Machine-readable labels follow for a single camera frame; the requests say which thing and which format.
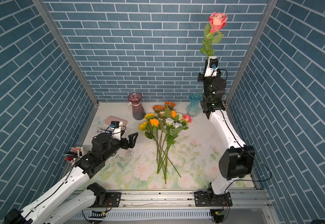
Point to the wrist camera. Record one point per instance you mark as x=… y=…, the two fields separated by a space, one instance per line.
x=117 y=125
x=212 y=65

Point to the yellow sunflower lower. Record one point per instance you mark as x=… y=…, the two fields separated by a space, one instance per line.
x=143 y=126

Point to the blue glass vase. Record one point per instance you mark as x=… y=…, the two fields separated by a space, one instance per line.
x=193 y=109

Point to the glue stick package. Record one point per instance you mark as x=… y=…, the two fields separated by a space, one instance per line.
x=104 y=130

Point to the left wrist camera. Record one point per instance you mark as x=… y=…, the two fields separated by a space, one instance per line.
x=117 y=125

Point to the purple glass vase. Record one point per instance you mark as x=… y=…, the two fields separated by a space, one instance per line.
x=138 y=111

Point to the yellow sunflower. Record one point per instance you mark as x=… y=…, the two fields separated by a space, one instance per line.
x=143 y=126
x=149 y=116

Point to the orange yellow rose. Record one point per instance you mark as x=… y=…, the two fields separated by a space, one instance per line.
x=155 y=125

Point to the floral table mat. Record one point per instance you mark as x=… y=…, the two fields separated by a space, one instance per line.
x=191 y=163

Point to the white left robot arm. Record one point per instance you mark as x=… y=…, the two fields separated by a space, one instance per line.
x=51 y=208

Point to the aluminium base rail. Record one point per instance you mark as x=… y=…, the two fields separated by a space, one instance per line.
x=250 y=205

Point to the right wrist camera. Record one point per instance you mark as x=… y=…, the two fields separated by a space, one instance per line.
x=212 y=65

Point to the yellow sunflower upper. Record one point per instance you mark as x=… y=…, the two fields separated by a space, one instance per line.
x=149 y=116

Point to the pink rose tall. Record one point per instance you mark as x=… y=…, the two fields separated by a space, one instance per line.
x=212 y=33

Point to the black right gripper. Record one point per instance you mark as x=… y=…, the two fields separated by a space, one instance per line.
x=202 y=79

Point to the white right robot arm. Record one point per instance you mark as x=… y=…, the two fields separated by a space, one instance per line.
x=237 y=157

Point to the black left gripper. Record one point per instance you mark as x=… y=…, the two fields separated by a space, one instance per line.
x=125 y=145

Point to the orange rose on table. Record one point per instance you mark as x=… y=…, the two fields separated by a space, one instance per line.
x=173 y=114

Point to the orange gerbera flower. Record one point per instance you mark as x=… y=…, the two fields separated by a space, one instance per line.
x=169 y=105
x=158 y=108

